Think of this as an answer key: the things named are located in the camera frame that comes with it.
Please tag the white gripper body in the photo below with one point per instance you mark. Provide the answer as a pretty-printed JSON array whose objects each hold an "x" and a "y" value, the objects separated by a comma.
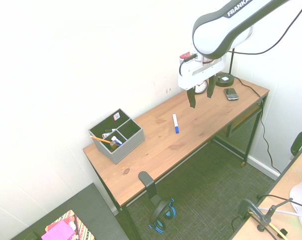
[{"x": 191, "y": 72}]

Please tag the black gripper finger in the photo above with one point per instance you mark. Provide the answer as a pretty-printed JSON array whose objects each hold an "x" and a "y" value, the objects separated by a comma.
[
  {"x": 210, "y": 88},
  {"x": 191, "y": 98}
]

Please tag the white marker with blue cap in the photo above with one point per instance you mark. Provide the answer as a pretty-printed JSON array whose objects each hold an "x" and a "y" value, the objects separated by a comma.
[{"x": 175, "y": 123}]

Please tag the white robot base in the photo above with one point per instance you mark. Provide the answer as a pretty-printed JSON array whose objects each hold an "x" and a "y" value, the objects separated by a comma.
[{"x": 297, "y": 195}]

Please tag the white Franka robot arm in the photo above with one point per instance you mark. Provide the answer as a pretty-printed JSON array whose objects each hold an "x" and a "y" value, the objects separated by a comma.
[{"x": 216, "y": 32}]

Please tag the grey compartment desk holder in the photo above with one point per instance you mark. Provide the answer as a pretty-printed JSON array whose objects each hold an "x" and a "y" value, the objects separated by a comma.
[{"x": 127, "y": 146}]

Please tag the black and white marker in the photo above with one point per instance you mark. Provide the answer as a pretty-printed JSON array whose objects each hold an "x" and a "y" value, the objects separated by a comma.
[{"x": 110, "y": 130}]

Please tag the red and white marker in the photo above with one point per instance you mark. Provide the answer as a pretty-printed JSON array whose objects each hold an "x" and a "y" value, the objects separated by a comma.
[{"x": 106, "y": 135}]

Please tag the black twin-bell alarm clock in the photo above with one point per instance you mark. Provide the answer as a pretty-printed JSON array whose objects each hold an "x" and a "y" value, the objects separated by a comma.
[{"x": 201, "y": 87}]

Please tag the black desk lamp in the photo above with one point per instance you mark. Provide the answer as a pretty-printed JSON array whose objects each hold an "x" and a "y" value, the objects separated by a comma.
[{"x": 224, "y": 80}]

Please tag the black smartphone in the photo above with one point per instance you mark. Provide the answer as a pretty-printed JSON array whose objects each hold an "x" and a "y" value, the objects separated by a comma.
[{"x": 231, "y": 93}]

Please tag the small brown bottle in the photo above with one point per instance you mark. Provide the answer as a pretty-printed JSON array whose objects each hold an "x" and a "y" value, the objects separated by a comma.
[{"x": 113, "y": 145}]

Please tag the black headphone hanger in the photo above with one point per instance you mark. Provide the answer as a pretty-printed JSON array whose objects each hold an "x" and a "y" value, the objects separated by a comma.
[{"x": 148, "y": 182}]

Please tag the orange pencil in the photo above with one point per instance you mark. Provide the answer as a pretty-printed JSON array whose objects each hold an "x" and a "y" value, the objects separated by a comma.
[{"x": 99, "y": 139}]

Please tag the black and blue headphones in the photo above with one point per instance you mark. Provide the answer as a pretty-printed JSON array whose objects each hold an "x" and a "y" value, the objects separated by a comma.
[{"x": 159, "y": 212}]

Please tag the black screw clamp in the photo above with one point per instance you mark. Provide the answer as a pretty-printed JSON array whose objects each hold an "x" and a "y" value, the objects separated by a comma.
[{"x": 256, "y": 212}]

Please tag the black side table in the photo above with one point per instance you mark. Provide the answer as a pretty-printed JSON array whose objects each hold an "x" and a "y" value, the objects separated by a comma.
[{"x": 91, "y": 212}]

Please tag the striped patterned box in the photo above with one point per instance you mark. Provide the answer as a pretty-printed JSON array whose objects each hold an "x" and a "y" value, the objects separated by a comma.
[{"x": 84, "y": 231}]

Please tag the pink box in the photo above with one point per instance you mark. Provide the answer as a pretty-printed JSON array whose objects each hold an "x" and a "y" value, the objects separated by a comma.
[{"x": 59, "y": 231}]

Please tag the wooden desk with black frame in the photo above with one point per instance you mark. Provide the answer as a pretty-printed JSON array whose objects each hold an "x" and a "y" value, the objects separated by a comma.
[{"x": 191, "y": 145}]

